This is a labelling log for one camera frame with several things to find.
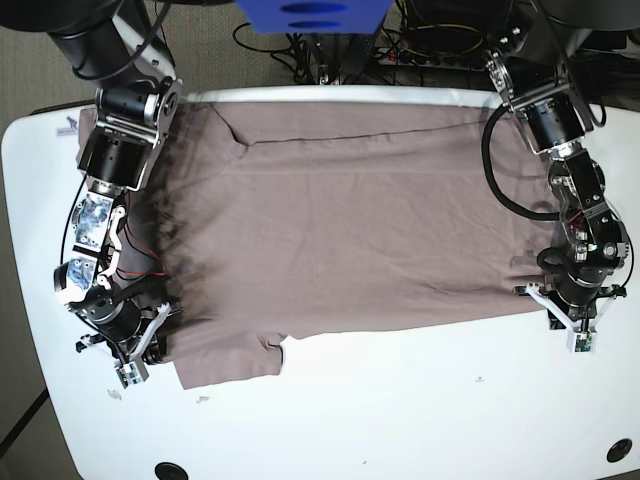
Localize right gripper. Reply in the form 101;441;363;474
73;297;182;365

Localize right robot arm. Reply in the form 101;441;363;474
1;1;181;384

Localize black table grommet right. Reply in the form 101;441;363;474
606;438;633;463

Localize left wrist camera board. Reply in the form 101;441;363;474
567;330;598;354

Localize black table grommet left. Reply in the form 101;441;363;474
154;462;189;480

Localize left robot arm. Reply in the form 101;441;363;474
481;1;639;341

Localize black table grommet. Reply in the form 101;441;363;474
606;438;633;463
154;462;189;480

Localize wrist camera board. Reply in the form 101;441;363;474
567;330;598;354
115;359;149;388

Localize small white sticker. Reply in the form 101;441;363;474
56;116;79;137

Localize small paper scrap left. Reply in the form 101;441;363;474
107;389;122;400

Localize blue plastic mount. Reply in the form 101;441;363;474
236;0;392;34

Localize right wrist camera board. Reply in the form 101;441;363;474
115;359;149;388

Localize mauve T-shirt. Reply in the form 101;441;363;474
129;103;562;389

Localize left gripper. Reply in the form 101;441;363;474
513;273;627;331

